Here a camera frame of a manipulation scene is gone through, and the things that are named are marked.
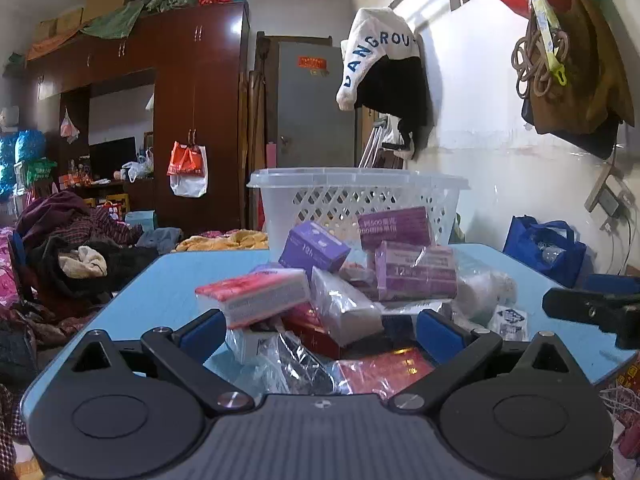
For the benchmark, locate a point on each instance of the white plastic bag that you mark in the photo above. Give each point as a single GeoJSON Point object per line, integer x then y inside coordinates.
{"type": "Point", "coordinates": [137, 170]}

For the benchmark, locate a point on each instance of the green cloth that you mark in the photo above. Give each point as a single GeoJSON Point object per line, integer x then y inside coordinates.
{"type": "Point", "coordinates": [120, 20]}

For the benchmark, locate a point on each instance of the metal crutch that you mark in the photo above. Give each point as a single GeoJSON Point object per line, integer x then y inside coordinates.
{"type": "Point", "coordinates": [372, 142]}

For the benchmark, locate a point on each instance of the wooden planks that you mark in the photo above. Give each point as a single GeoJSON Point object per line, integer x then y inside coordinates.
{"type": "Point", "coordinates": [252, 150]}

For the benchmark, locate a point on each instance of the orange and white hanging bag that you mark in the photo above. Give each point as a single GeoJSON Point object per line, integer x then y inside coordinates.
{"type": "Point", "coordinates": [187, 170]}

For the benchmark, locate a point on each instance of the cream cloth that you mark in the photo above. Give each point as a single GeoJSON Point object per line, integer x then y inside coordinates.
{"type": "Point", "coordinates": [82, 262]}

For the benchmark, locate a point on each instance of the pink plastic bag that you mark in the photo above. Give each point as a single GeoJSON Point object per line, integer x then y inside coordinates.
{"type": "Point", "coordinates": [70, 127]}

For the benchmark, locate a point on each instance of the yellow blanket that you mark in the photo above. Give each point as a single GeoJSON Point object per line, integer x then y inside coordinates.
{"type": "Point", "coordinates": [220, 242]}

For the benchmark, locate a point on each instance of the green printed bag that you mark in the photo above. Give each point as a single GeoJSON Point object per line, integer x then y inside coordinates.
{"type": "Point", "coordinates": [41, 171]}

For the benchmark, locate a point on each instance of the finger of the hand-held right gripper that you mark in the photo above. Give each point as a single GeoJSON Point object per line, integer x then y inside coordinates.
{"type": "Point", "coordinates": [600, 310]}

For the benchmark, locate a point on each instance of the red and white tissue pack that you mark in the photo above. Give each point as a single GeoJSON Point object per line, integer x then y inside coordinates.
{"type": "Point", "coordinates": [260, 295]}

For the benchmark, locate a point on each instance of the cardboard box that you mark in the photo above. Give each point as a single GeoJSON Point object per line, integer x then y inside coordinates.
{"type": "Point", "coordinates": [107, 2]}
{"type": "Point", "coordinates": [45, 30]}
{"type": "Point", "coordinates": [69, 21]}

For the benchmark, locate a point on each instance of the black garment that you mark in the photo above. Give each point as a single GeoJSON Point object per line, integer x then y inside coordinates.
{"type": "Point", "coordinates": [400, 90]}

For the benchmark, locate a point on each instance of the white plastic basket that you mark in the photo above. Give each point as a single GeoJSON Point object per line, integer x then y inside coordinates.
{"type": "Point", "coordinates": [320, 180]}

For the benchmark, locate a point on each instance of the teal box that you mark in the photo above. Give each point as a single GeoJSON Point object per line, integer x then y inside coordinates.
{"type": "Point", "coordinates": [141, 220]}

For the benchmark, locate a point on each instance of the grey door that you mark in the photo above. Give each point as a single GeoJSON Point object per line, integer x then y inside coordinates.
{"type": "Point", "coordinates": [315, 115]}

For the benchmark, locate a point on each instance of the red packet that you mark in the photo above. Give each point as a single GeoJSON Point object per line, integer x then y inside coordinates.
{"type": "Point", "coordinates": [385, 372]}

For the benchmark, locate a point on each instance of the wall power strip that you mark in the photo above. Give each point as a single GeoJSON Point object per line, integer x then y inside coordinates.
{"type": "Point", "coordinates": [607, 195]}

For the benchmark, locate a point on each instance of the blue shopping bag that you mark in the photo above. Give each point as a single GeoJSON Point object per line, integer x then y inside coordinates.
{"type": "Point", "coordinates": [545, 250]}

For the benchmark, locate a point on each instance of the blue printed plastic bag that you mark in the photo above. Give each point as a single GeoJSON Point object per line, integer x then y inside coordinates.
{"type": "Point", "coordinates": [30, 146]}
{"type": "Point", "coordinates": [6, 160]}

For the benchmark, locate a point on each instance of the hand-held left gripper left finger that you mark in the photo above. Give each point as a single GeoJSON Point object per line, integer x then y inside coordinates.
{"type": "Point", "coordinates": [200, 336]}

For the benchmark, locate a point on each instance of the small purple box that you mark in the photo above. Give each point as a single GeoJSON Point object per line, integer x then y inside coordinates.
{"type": "Point", "coordinates": [312, 247]}

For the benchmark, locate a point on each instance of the pile of clothes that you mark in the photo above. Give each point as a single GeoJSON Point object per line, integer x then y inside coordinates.
{"type": "Point", "coordinates": [75, 230]}

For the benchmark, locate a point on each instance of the small white packet blue print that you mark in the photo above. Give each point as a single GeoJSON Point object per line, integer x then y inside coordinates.
{"type": "Point", "coordinates": [510, 322]}

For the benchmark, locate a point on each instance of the purple box with white print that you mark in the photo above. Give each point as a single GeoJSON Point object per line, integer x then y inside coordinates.
{"type": "Point", "coordinates": [395, 227]}

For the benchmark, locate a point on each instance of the pink floral bedsheet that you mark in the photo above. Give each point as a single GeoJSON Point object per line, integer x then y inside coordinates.
{"type": "Point", "coordinates": [10, 270]}

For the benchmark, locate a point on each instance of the brown wooden wardrobe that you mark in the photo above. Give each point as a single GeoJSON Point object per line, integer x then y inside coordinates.
{"type": "Point", "coordinates": [200, 100]}

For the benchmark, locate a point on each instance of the white printed garment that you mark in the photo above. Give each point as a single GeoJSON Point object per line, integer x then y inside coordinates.
{"type": "Point", "coordinates": [380, 35]}

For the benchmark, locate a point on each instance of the television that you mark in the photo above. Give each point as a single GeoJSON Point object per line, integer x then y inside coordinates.
{"type": "Point", "coordinates": [112, 157]}

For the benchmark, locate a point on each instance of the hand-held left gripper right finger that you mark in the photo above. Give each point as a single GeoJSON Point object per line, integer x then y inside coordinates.
{"type": "Point", "coordinates": [440, 340]}

